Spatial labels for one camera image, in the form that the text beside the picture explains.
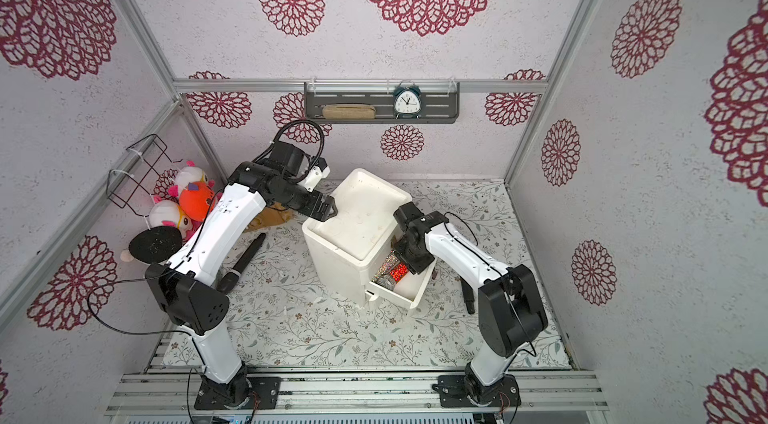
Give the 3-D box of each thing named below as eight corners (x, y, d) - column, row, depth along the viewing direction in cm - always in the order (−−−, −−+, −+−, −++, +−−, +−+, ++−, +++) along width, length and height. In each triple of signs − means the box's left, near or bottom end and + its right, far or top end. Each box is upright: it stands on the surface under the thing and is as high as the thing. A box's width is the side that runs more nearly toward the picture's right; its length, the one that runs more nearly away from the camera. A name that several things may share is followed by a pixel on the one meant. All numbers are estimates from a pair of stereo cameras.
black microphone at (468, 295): (466, 314, 89) (468, 311, 87) (460, 279, 96) (461, 276, 94) (475, 314, 89) (477, 311, 87) (468, 279, 96) (470, 276, 94)
